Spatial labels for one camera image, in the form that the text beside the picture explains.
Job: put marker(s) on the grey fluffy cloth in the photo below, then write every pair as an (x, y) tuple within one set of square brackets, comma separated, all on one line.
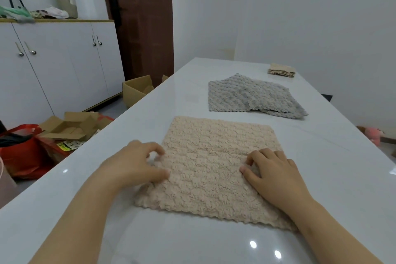
[(247, 96)]

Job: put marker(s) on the small open cardboard box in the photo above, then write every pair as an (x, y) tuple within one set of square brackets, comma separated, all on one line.
[(137, 89)]

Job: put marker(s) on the stack of folded beige cloths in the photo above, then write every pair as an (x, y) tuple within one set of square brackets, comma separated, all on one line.
[(281, 70)]

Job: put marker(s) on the green plastic bag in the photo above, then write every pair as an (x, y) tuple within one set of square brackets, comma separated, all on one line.
[(17, 13)]

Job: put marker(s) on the white patterned bag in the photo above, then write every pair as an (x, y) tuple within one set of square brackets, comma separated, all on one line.
[(51, 12)]

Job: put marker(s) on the pink plush toy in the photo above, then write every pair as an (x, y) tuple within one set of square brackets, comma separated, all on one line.
[(372, 135)]

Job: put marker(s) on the beige tote bag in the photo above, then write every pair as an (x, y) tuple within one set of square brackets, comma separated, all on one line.
[(65, 2)]

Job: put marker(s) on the flat open cardboard box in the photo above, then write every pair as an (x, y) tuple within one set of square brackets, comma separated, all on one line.
[(71, 126)]

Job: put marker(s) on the white cabinet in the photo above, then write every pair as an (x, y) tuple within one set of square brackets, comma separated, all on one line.
[(55, 65)]

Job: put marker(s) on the yellow printed leaflet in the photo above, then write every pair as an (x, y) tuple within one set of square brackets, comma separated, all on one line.
[(70, 145)]

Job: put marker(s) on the brown wooden door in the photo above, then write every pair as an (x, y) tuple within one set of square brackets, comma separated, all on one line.
[(142, 19)]

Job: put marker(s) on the person's right hand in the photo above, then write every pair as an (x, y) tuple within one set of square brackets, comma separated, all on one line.
[(278, 180)]

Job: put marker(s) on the beige fluffy cloth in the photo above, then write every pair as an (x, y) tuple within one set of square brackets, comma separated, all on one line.
[(207, 164)]

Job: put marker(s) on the person's right thumb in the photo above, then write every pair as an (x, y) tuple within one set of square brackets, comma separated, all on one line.
[(249, 176)]

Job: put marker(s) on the person's left hand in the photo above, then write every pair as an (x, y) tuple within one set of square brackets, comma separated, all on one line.
[(130, 164)]

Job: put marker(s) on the person's left forearm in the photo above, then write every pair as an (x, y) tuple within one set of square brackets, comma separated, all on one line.
[(80, 217)]

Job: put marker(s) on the black flat object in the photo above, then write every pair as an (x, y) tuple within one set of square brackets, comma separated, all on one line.
[(327, 97)]

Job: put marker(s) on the person's right forearm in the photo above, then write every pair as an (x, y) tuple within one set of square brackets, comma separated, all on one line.
[(334, 236)]

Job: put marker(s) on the red shopping bag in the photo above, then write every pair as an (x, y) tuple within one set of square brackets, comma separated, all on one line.
[(21, 155)]

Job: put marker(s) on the red cardboard box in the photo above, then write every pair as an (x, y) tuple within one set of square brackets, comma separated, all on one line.
[(55, 151)]

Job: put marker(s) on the person's left thumb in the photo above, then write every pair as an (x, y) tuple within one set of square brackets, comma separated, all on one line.
[(156, 174)]

